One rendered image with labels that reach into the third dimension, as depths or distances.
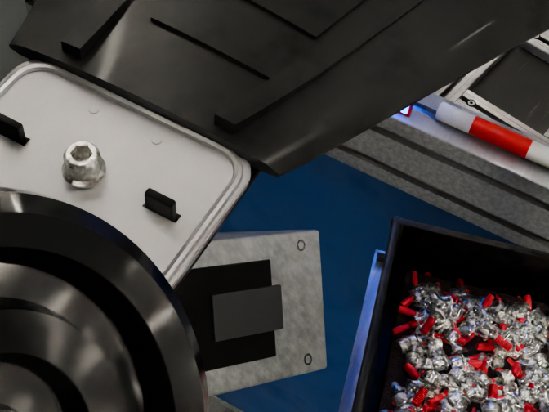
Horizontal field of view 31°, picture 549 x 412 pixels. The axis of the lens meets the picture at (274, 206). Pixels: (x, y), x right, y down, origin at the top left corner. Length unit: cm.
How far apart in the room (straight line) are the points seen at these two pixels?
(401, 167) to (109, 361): 57
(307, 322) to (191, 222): 21
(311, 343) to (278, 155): 21
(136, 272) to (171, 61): 11
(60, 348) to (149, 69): 13
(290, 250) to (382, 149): 30
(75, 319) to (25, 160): 9
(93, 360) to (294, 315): 27
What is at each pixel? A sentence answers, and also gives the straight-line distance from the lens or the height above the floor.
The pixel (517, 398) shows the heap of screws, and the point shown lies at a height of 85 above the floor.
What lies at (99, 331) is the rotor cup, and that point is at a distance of 25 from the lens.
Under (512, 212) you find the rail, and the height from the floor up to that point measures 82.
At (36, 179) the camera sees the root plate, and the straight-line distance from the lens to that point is 31.
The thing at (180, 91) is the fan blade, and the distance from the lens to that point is 33.
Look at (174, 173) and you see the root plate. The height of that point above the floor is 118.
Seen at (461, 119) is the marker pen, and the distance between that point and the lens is 75.
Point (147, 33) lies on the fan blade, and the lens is 34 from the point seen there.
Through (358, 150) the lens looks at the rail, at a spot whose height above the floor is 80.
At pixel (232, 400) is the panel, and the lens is 140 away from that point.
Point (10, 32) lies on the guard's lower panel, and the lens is 162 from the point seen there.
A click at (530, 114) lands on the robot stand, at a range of 168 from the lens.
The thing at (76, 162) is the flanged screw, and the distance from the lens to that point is 31.
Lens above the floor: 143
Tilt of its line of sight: 55 degrees down
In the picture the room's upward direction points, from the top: 6 degrees clockwise
